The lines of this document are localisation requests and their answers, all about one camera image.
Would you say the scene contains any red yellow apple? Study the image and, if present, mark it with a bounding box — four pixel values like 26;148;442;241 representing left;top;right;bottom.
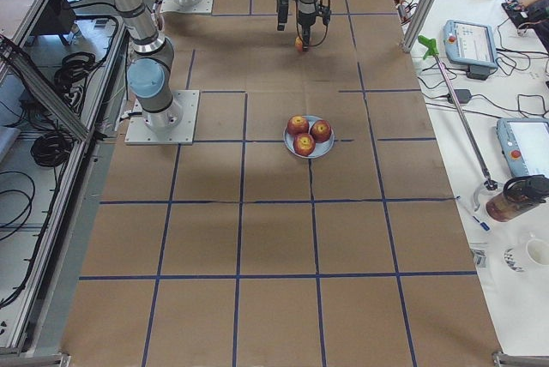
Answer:
294;37;304;52

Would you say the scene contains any red apple on plate back-left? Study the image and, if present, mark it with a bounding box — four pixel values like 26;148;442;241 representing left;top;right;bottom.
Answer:
287;115;310;136

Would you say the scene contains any light blue plate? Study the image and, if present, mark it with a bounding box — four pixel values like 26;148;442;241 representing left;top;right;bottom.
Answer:
283;115;335;159

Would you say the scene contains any white mug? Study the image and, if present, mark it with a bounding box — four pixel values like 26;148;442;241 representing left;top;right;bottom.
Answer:
503;236;548;273

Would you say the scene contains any teach pendant far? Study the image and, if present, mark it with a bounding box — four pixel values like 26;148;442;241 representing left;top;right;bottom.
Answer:
443;20;498;69

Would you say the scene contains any teach pendant near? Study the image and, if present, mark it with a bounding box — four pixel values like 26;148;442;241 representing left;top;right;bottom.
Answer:
496;118;548;177

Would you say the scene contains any small patterned box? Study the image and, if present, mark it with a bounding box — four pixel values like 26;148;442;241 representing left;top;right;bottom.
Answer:
470;248;488;268

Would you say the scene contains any red apple on plate back-right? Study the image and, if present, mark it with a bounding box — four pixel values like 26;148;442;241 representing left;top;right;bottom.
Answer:
310;119;332;143

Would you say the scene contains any black coiled cables bundle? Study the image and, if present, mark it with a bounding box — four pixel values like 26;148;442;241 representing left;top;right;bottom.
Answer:
30;129;75;168

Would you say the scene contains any black power adapter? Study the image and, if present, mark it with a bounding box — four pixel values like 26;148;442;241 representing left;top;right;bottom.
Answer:
446;88;472;105

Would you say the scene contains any blue white pen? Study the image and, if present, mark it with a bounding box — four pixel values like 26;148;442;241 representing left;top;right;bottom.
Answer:
455;196;491;232

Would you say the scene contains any teach pendant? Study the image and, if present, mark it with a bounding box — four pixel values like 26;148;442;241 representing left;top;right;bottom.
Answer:
443;20;498;69
496;118;548;177

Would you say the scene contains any red apple on plate front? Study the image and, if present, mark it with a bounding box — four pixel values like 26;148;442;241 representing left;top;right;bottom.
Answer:
293;133;316;157

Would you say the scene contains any aluminium frame post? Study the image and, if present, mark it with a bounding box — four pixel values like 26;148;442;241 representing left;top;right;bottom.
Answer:
400;0;455;54

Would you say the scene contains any brown drink bottle black lid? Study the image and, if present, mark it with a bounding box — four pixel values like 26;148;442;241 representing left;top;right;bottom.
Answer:
486;174;548;222

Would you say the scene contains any reach grabber stick green handle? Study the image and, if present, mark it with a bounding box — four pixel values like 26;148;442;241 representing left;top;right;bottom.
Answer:
418;35;498;212

